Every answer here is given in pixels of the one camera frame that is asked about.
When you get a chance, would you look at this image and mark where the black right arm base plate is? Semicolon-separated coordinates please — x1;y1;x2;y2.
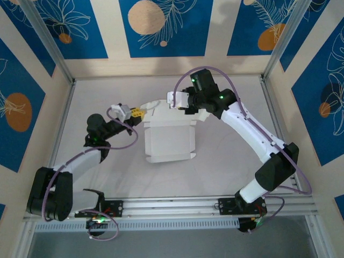
218;197;268;216

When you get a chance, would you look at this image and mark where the white paper box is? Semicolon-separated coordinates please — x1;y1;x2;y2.
139;99;209;164

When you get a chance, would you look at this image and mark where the aluminium side rail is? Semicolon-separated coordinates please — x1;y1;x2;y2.
48;80;77;169
259;76;303;195

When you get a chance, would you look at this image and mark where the aluminium frame post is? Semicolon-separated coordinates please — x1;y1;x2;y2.
262;0;332;81
20;0;76;84

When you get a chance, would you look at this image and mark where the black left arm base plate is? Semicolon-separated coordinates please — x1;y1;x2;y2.
74;199;124;219

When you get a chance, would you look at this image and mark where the black controller board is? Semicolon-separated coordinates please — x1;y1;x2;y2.
238;217;267;234
85;216;110;238

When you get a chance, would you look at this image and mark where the long aluminium base rail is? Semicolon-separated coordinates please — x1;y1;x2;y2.
23;193;319;223

